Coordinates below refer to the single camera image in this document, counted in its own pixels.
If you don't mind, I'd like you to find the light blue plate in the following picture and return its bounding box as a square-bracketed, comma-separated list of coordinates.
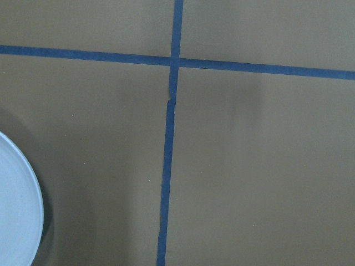
[1, 133, 44, 265]

